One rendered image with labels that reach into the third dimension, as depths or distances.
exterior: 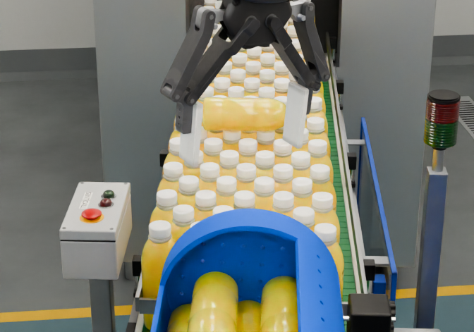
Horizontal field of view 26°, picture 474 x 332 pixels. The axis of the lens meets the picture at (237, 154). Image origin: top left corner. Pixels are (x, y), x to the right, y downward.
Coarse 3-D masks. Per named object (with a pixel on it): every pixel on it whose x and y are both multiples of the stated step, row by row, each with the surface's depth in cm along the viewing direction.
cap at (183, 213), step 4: (184, 204) 188; (176, 208) 187; (180, 208) 187; (184, 208) 187; (188, 208) 187; (192, 208) 187; (176, 212) 185; (180, 212) 185; (184, 212) 185; (188, 212) 185; (192, 212) 186; (176, 216) 185; (180, 216) 185; (184, 216) 185; (188, 216) 185; (192, 216) 186; (176, 220) 186; (180, 220) 185; (184, 220) 185; (188, 220) 186
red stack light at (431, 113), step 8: (432, 104) 195; (440, 104) 195; (448, 104) 195; (456, 104) 195; (432, 112) 196; (440, 112) 195; (448, 112) 195; (456, 112) 196; (432, 120) 196; (440, 120) 196; (448, 120) 196; (456, 120) 197
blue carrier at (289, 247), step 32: (224, 224) 154; (256, 224) 153; (288, 224) 156; (192, 256) 162; (224, 256) 161; (256, 256) 161; (288, 256) 161; (320, 256) 154; (160, 288) 157; (192, 288) 164; (256, 288) 164; (320, 288) 145; (160, 320) 156; (320, 320) 137
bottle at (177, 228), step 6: (174, 222) 186; (180, 222) 186; (186, 222) 186; (192, 222) 186; (174, 228) 186; (180, 228) 186; (186, 228) 186; (174, 234) 186; (180, 234) 186; (174, 240) 186
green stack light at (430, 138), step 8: (424, 128) 200; (432, 128) 197; (440, 128) 196; (448, 128) 196; (456, 128) 198; (424, 136) 200; (432, 136) 198; (440, 136) 197; (448, 136) 197; (456, 136) 199; (432, 144) 198; (440, 144) 198; (448, 144) 198
